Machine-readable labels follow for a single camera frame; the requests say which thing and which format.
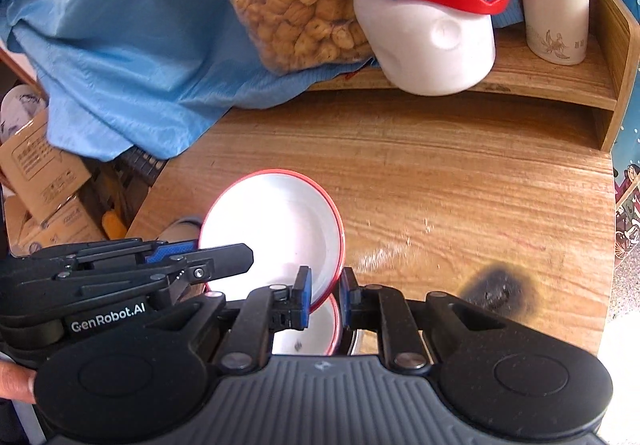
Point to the white round object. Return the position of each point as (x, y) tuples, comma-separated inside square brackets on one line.
[(20, 112)]

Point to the brown cardboard box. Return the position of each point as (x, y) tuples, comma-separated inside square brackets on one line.
[(35, 170), (55, 230)]

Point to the black keyboard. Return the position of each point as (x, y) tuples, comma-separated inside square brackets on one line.
[(140, 165)]

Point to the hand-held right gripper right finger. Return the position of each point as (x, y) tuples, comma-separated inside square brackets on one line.
[(345, 299)]

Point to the white plate with red rim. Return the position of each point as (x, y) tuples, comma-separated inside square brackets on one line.
[(272, 225), (315, 332)]

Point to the yellow object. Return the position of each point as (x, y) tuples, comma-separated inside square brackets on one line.
[(115, 226)]

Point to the white jug with blue lid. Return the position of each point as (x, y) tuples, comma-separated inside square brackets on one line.
[(430, 40)]

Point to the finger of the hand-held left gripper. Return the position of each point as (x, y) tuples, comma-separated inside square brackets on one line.
[(225, 262), (170, 252)]

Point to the printed blue cloth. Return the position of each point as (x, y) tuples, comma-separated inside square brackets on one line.
[(629, 185)]

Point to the person's left hand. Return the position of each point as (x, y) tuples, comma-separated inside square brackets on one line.
[(17, 381)]

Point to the white steel-topped thermos cup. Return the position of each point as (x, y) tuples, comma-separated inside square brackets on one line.
[(554, 10)]

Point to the light blue striped cloth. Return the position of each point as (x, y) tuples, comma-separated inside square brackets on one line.
[(115, 40)]

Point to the wooden desk shelf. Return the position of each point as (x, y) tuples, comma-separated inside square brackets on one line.
[(550, 80)]

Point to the clear bag of biscuits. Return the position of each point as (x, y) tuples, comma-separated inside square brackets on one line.
[(295, 10)]

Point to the grey round dish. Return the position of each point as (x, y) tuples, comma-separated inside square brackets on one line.
[(181, 227)]

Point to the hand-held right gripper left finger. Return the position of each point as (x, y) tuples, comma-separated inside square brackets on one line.
[(306, 296)]

